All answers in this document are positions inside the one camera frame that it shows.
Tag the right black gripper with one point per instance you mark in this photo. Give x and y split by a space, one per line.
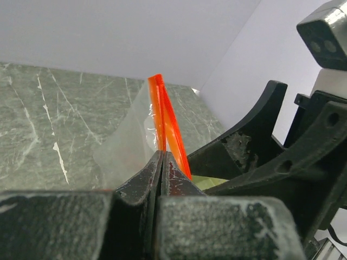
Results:
309 177

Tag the cream plastic basket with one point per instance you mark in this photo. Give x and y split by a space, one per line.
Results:
204 183

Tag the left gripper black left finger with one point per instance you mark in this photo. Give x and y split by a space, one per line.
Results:
106 224

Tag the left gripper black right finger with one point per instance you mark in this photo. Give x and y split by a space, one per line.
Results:
192 225

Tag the clear zip bag orange zipper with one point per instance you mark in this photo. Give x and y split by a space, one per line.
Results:
150 125

